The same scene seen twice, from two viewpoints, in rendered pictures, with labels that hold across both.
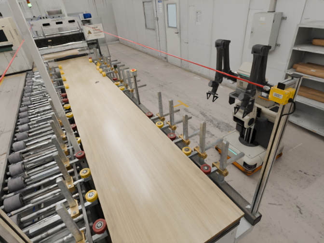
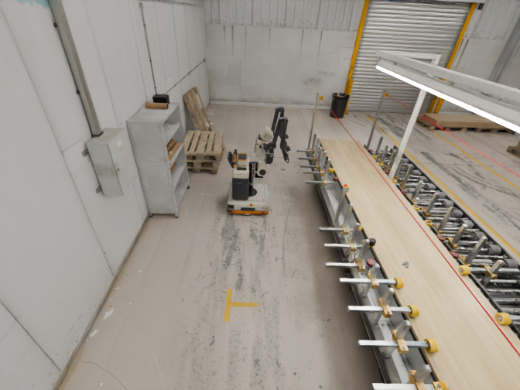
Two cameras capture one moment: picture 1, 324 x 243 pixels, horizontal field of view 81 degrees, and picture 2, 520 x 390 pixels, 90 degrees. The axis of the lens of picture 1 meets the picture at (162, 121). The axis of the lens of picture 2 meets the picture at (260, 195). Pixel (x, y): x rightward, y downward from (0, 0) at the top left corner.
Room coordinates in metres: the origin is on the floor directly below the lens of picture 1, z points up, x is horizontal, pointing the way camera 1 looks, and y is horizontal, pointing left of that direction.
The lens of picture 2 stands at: (5.21, 0.44, 2.72)
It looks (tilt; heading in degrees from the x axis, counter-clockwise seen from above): 35 degrees down; 203
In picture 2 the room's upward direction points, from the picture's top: 3 degrees clockwise
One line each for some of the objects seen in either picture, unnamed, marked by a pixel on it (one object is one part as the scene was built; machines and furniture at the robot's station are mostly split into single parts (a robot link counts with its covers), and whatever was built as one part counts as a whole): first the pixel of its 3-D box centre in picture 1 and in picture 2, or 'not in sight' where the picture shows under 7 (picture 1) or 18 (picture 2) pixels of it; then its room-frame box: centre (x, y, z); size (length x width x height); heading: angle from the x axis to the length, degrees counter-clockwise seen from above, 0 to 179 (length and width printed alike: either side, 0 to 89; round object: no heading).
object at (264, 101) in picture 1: (263, 99); (241, 159); (2.02, -1.28, 0.87); 0.23 x 0.15 x 0.11; 26
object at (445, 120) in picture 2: not in sight; (465, 121); (-5.15, 2.99, 0.23); 2.41 x 0.77 x 0.17; 117
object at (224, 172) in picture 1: (220, 168); not in sight; (1.04, -0.43, 0.83); 0.14 x 0.06 x 0.05; 26
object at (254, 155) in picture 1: (248, 146); (248, 197); (1.97, -1.17, 0.16); 0.67 x 0.64 x 0.25; 116
